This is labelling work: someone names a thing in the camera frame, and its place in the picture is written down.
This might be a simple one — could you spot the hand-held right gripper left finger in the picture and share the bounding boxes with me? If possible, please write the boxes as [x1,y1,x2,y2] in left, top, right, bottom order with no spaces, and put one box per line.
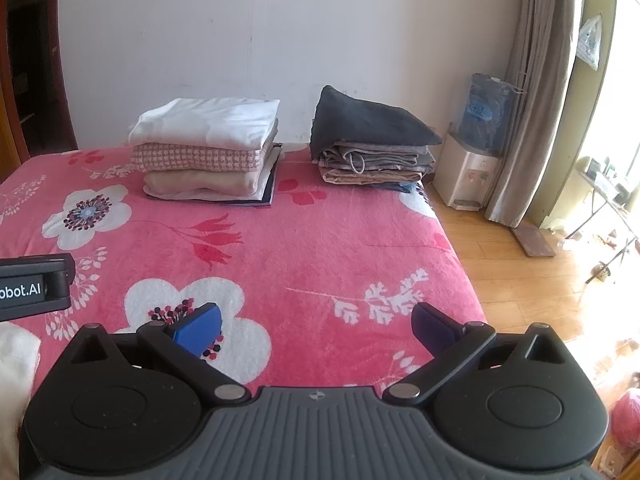
[64,303,251,404]

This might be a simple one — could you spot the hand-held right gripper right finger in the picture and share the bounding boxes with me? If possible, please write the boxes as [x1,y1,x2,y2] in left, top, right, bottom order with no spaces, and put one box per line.
[385,302,569,404]

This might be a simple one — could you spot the white sweatshirt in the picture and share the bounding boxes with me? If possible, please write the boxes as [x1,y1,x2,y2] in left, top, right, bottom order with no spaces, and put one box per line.
[127,97,281,151]

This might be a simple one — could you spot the stack of folded pink clothes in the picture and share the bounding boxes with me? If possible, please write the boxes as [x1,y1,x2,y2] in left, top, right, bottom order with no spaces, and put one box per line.
[200,142,284,209]

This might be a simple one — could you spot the stack of dark folded clothes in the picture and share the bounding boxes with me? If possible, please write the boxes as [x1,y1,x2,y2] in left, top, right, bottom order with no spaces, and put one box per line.
[309,85,443,194]

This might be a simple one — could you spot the white knit garment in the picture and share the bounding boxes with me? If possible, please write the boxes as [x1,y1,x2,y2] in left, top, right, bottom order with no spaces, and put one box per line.
[0,321,42,480]

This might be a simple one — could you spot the pink floral blanket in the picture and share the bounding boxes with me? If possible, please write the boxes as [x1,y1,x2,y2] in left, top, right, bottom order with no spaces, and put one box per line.
[0,142,488,391]

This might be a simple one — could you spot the brown door mat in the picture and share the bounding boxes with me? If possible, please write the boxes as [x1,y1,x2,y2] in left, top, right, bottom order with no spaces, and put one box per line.
[511,225,557,260]

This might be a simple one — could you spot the beige folded garment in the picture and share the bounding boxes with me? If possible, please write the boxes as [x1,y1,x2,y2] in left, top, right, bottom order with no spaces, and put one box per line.
[142,160,275,198]

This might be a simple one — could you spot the white water dispenser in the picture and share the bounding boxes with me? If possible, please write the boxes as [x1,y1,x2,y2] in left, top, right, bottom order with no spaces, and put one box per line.
[432,132,501,211]

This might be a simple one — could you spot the folding table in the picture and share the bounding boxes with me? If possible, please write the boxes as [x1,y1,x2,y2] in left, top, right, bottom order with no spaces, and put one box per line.
[565,157,640,284]

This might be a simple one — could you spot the pink plastic bag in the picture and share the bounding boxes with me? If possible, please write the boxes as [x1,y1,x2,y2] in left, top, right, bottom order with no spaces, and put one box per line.
[612,387,640,452]

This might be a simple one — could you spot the blue water bottle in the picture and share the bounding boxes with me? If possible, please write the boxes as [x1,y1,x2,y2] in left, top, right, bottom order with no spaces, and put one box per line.
[457,73,516,157]

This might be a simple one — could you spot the brown wooden door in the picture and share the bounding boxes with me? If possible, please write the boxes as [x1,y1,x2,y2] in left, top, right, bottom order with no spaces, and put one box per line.
[0,0,80,171]

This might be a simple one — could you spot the beige curtain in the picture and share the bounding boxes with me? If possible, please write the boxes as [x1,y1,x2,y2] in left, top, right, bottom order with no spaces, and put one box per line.
[484,0,586,229]

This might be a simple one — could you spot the white plastic bag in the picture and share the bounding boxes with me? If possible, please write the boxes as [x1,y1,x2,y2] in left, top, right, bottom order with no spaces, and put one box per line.
[576,14,603,72]

